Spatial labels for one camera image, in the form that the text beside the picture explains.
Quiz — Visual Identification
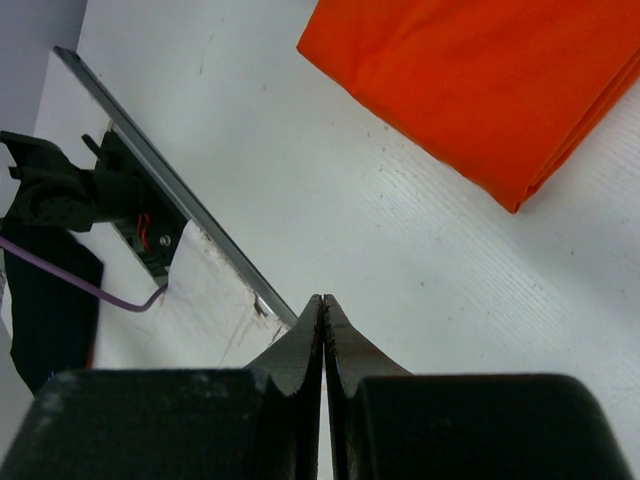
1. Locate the orange t shirt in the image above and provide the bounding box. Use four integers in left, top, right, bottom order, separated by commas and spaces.
297, 1, 639, 213

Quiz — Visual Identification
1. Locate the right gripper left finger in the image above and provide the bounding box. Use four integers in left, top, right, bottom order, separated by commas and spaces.
9, 296, 323, 479

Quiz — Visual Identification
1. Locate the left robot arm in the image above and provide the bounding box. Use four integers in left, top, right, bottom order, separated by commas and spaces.
1, 131, 144, 233

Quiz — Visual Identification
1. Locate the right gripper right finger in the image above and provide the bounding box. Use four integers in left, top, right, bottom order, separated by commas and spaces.
322, 295, 632, 479

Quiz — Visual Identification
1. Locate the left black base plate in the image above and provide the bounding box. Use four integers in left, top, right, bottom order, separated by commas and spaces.
82, 130, 187, 285

